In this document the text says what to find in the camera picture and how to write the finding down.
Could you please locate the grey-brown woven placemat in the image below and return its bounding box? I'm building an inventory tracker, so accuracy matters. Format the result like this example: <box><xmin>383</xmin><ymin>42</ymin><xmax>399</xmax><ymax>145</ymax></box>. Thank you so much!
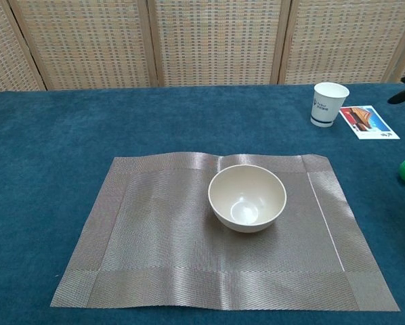
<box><xmin>49</xmin><ymin>152</ymin><xmax>401</xmax><ymax>311</ymax></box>

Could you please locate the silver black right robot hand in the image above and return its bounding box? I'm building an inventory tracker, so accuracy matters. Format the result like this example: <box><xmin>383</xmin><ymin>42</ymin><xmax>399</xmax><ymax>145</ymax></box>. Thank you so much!
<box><xmin>387</xmin><ymin>74</ymin><xmax>405</xmax><ymax>105</ymax></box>

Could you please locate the white paper cup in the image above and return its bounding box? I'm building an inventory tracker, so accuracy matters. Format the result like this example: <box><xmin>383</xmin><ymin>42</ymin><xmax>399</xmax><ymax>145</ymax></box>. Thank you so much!
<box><xmin>310</xmin><ymin>82</ymin><xmax>350</xmax><ymax>129</ymax></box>

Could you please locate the colourful picture postcard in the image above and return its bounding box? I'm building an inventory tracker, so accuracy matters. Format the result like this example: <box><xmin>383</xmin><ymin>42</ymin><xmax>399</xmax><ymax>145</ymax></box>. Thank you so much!
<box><xmin>339</xmin><ymin>105</ymin><xmax>401</xmax><ymax>140</ymax></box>

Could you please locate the beige bowl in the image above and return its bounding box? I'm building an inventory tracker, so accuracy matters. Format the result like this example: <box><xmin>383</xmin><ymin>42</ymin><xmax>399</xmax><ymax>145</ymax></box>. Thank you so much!
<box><xmin>207</xmin><ymin>165</ymin><xmax>288</xmax><ymax>234</ymax></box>

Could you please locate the woven bamboo folding screen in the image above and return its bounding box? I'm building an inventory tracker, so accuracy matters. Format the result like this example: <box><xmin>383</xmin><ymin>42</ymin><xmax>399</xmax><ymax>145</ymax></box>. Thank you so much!
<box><xmin>0</xmin><ymin>0</ymin><xmax>405</xmax><ymax>98</ymax></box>

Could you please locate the blue felt table cover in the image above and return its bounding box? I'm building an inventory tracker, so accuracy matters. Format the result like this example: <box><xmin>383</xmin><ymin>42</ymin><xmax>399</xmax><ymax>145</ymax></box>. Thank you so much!
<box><xmin>0</xmin><ymin>83</ymin><xmax>405</xmax><ymax>325</ymax></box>

